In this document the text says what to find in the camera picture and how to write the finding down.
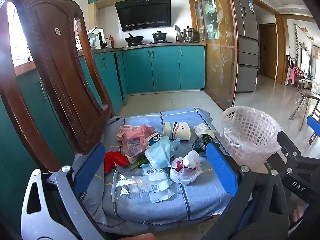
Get black cooking pot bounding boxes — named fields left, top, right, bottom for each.
left=151, top=31, right=167, bottom=42

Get white kitchen appliance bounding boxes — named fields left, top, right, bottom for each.
left=95, top=28, right=106, bottom=49

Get stainless steel pot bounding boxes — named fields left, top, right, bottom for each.
left=182, top=26, right=200, bottom=42

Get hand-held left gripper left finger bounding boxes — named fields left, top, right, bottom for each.
left=21, top=142, right=113, bottom=240

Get black plastic bag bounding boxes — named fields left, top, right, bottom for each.
left=192, top=134, right=214, bottom=153

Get wooden door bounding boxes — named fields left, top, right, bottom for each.
left=258, top=23, right=277, bottom=81

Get carved wooden chair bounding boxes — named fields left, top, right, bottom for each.
left=0, top=0, right=116, bottom=173

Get green vegetable stems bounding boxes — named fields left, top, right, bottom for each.
left=130, top=156, right=150, bottom=171

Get white printed paper wrapper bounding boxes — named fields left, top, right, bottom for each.
left=142, top=167, right=176, bottom=203

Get white plastic lattice basket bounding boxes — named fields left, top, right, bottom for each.
left=221, top=106, right=283, bottom=172

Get blue striped cloth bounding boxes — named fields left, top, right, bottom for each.
left=72, top=107, right=237, bottom=236

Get pink hanging garment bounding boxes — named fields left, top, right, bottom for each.
left=285, top=66, right=297, bottom=86

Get black range hood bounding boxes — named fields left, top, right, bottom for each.
left=114, top=0, right=172, bottom=32

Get blue face mask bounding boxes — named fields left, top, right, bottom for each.
left=144, top=136, right=182, bottom=172

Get teal base cabinets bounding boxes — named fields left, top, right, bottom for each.
left=0, top=44, right=207, bottom=180

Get metal pot lid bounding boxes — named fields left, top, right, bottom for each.
left=174, top=25, right=184, bottom=43

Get crumpled white tissue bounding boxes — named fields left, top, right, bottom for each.
left=193, top=123, right=216, bottom=138

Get black wok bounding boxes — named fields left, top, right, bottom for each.
left=124, top=33, right=145, bottom=44

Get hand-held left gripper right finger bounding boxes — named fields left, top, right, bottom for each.
left=200, top=142, right=292, bottom=240

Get gas cooktop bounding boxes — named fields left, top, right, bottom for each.
left=128, top=40, right=176, bottom=47

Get white striped paper cup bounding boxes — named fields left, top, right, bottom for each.
left=162, top=121, right=192, bottom=141

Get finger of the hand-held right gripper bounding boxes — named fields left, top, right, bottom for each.
left=276, top=131, right=320, bottom=172
left=306, top=116, right=320, bottom=138

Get wooden stool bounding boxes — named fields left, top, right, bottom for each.
left=289, top=89, right=320, bottom=133

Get white plastic bag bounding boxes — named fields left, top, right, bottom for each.
left=170, top=150, right=203, bottom=185

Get red plastic wrapper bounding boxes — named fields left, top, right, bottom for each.
left=103, top=151, right=131, bottom=174

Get clear plastic packaging bag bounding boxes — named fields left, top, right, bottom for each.
left=111, top=162, right=152, bottom=203

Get grey refrigerator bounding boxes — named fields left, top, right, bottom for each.
left=232, top=0, right=259, bottom=93

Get etched glass partition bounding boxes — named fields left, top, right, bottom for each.
left=194, top=0, right=238, bottom=111

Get pink plastic wrapper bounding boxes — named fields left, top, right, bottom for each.
left=116, top=124, right=157, bottom=158

